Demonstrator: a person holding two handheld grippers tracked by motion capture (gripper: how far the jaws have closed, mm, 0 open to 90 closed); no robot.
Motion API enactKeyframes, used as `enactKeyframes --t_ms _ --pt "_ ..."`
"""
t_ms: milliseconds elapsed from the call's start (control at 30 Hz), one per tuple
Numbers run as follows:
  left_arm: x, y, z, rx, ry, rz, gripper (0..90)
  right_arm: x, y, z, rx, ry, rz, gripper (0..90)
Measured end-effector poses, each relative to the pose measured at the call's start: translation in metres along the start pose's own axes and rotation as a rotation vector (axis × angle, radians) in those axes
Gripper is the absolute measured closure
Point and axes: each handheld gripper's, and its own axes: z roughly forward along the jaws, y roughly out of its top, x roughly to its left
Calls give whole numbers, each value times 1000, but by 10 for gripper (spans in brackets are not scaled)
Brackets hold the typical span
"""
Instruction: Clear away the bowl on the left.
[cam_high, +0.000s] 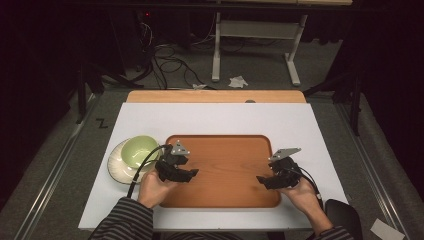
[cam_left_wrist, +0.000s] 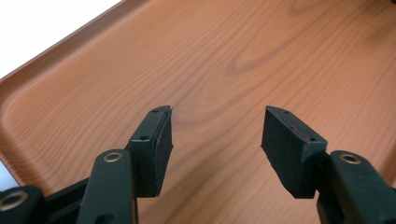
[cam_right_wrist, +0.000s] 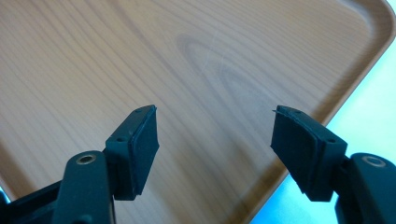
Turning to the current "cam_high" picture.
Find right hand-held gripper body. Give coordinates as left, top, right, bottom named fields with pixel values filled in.
left=267, top=147, right=303, bottom=191

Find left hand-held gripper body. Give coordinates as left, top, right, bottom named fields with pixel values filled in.
left=155, top=139, right=191, bottom=183

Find green bowl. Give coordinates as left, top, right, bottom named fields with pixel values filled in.
left=120, top=134, right=162, bottom=170

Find brown wooden tray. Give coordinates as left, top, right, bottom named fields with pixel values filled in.
left=159, top=133, right=283, bottom=210

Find white ribbed plate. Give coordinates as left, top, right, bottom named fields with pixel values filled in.
left=106, top=137, right=165, bottom=186

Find person's right hand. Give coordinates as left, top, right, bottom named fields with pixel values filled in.
left=279, top=178, right=323, bottom=218

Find person's left hand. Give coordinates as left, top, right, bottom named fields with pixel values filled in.
left=137, top=168, right=178, bottom=210

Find white board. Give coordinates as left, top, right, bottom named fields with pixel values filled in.
left=77, top=102, right=350, bottom=232

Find black chair seat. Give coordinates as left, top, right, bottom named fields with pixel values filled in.
left=324, top=198, right=364, bottom=240

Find light wooden table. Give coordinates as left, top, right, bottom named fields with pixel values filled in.
left=126, top=89, right=307, bottom=104

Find large crumpled white paper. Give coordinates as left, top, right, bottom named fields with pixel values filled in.
left=228, top=75, right=249, bottom=89

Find black metal stand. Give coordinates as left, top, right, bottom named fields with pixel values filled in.
left=75, top=61, right=145, bottom=125
left=302, top=66, right=365, bottom=137

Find flat white paper sheet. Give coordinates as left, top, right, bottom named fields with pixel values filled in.
left=369, top=217, right=407, bottom=240

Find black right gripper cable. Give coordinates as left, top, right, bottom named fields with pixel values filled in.
left=290, top=165, right=325, bottom=210

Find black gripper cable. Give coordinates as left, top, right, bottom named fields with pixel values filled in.
left=290, top=165, right=325, bottom=210
left=126, top=144, right=172, bottom=199

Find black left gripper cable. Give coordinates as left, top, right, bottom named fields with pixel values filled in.
left=126, top=144, right=172, bottom=199

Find metal floor rail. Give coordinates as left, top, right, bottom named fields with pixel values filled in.
left=13, top=93, right=101, bottom=240
left=334, top=102, right=412, bottom=240

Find black floor cables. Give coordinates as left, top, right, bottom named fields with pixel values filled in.
left=134, top=19, right=218, bottom=91

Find white metal desk frame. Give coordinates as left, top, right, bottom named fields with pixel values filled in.
left=211, top=12, right=310, bottom=87

